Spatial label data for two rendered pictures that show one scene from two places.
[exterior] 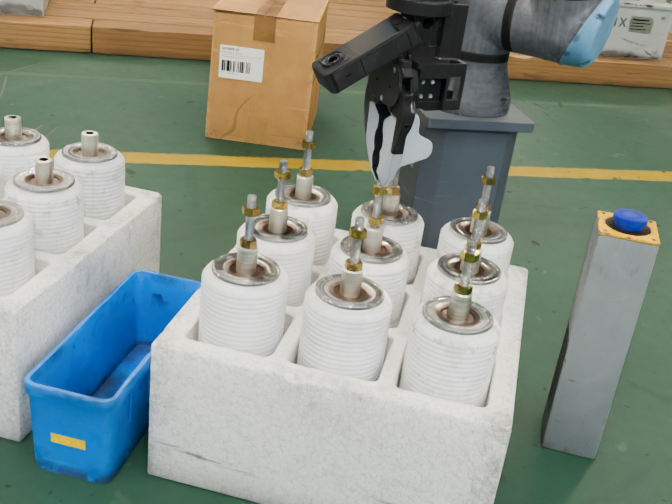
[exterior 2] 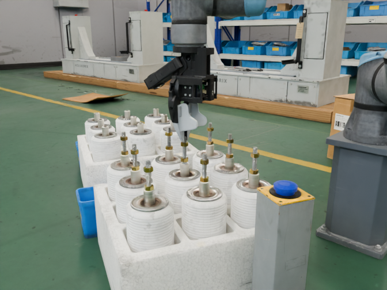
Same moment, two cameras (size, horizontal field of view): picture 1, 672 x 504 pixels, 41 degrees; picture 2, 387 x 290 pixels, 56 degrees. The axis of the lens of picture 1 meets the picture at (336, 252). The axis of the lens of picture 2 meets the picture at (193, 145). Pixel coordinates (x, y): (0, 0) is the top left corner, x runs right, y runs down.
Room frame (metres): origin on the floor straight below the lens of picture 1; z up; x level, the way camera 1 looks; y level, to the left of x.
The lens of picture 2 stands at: (0.55, -0.74, 0.57)
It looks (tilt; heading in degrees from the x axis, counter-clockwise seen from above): 17 degrees down; 58
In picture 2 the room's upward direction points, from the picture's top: straight up
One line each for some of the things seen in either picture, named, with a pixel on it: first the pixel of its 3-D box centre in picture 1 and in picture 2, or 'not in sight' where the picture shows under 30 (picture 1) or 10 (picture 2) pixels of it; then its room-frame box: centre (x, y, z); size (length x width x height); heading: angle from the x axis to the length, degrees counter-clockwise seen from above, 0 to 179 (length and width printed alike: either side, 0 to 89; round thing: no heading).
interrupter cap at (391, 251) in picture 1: (371, 248); (184, 174); (0.97, -0.04, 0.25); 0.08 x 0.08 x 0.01
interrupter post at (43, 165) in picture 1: (44, 171); (140, 128); (1.04, 0.38, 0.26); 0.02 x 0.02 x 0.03
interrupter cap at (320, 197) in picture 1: (303, 195); (209, 154); (1.11, 0.05, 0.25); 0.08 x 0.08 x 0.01
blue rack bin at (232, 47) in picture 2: not in sight; (238, 47); (4.70, 4.42, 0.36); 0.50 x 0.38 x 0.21; 15
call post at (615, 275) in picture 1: (595, 339); (279, 272); (0.99, -0.34, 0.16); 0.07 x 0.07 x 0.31; 80
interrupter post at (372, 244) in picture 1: (372, 239); (184, 169); (0.97, -0.04, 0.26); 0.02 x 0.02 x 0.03
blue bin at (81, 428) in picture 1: (124, 368); (128, 205); (0.93, 0.24, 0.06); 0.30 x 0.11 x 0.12; 170
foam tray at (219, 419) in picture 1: (354, 362); (185, 234); (0.97, -0.04, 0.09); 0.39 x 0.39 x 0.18; 80
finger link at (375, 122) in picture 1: (393, 139); (194, 120); (0.99, -0.05, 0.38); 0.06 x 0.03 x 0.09; 117
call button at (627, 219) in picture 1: (629, 222); (285, 189); (0.99, -0.34, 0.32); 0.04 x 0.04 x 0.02
